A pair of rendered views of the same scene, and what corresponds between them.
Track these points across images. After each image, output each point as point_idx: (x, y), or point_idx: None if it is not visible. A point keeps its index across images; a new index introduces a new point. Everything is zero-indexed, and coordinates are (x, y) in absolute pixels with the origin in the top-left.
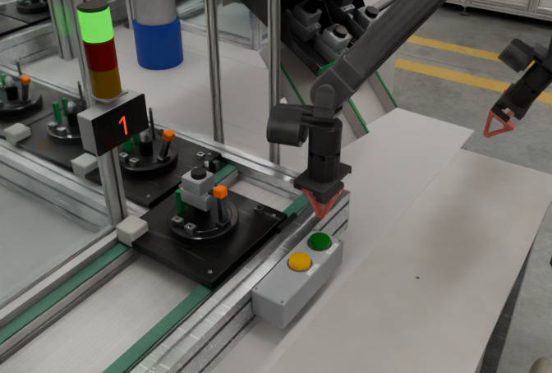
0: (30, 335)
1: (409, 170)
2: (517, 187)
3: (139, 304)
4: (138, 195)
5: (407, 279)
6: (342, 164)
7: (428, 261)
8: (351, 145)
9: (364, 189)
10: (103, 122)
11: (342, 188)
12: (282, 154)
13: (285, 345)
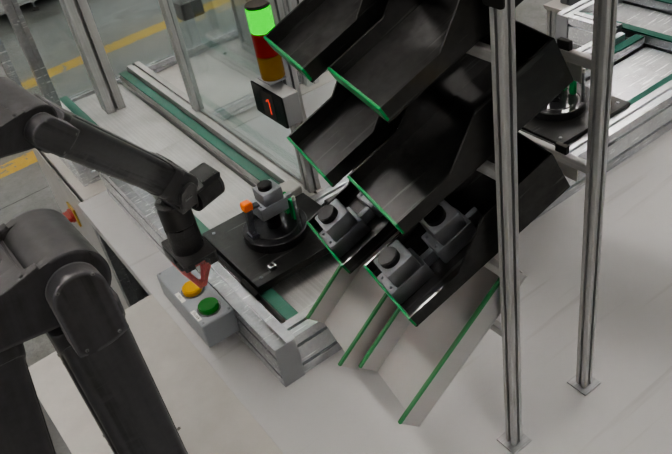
0: (236, 170)
1: None
2: None
3: (234, 215)
4: None
5: (181, 417)
6: (192, 261)
7: (193, 448)
8: (472, 443)
9: (351, 426)
10: (256, 89)
11: (179, 270)
12: None
13: (168, 309)
